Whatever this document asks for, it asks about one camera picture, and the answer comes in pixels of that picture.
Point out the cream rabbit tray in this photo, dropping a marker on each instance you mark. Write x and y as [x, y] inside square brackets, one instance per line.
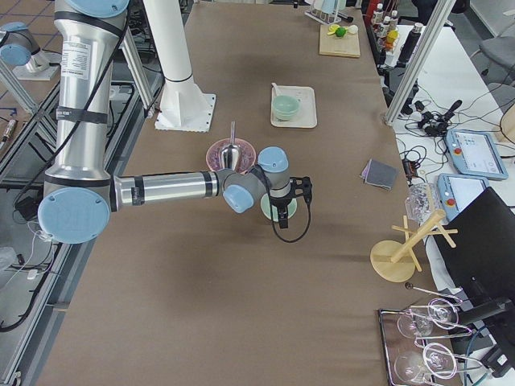
[306, 117]

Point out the pink bowl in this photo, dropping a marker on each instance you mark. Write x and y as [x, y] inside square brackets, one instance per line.
[248, 155]

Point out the green lime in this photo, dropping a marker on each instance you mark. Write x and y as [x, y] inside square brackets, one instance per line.
[340, 32]

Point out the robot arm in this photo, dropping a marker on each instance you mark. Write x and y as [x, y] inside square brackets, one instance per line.
[79, 194]
[18, 45]

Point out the green bowl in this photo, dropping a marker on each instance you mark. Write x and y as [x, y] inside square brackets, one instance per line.
[295, 207]
[285, 103]
[284, 116]

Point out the grey folded cloth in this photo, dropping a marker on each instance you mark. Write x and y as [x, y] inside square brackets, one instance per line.
[379, 174]

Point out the white garlic bulb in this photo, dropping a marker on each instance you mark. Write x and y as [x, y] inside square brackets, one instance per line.
[353, 29]

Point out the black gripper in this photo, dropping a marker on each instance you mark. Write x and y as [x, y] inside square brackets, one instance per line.
[280, 203]

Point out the green bowl on tray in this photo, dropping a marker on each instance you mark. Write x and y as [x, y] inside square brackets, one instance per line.
[284, 116]

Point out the black water bottle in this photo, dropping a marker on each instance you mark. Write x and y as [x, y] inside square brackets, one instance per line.
[409, 45]

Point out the aluminium frame post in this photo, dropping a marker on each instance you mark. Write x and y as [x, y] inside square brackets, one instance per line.
[430, 34]

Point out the wooden cutting board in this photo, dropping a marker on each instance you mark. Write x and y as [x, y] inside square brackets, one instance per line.
[346, 46]

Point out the metal ice scoop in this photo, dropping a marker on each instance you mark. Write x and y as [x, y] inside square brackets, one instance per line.
[230, 154]

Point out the wooden mug tree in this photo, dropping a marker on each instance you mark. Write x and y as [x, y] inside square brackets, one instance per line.
[397, 262]

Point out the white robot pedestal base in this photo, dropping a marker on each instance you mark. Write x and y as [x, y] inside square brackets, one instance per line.
[183, 105]

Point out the teach pendant tablet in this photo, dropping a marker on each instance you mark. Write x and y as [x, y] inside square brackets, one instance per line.
[474, 153]
[456, 192]

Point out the wine glass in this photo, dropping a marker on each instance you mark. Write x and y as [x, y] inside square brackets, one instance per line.
[434, 362]
[420, 321]

